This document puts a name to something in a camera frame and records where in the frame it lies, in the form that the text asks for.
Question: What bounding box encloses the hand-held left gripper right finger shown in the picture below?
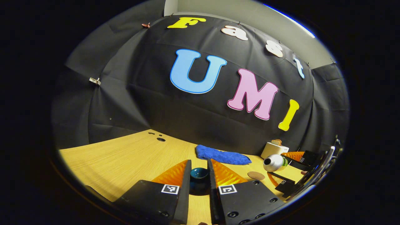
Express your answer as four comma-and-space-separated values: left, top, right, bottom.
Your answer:
207, 158, 286, 225

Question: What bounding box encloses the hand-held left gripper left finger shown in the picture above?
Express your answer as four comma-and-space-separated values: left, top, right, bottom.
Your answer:
113, 159, 192, 225

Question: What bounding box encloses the blue teacup lid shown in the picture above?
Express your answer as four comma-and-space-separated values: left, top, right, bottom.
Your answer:
190, 167, 210, 196

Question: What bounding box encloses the silver green water bottle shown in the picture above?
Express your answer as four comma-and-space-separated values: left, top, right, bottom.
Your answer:
263, 154, 288, 173

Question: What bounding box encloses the round brown coaster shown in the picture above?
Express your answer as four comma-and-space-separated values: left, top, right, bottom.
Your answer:
247, 171, 265, 181

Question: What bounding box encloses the white toaster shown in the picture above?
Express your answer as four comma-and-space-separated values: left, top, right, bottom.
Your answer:
261, 142, 289, 159

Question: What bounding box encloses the blue towel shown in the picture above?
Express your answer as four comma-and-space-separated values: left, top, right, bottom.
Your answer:
195, 144, 252, 165

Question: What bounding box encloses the black backdrop cloth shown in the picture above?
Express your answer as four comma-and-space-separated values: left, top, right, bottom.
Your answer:
52, 0, 350, 175

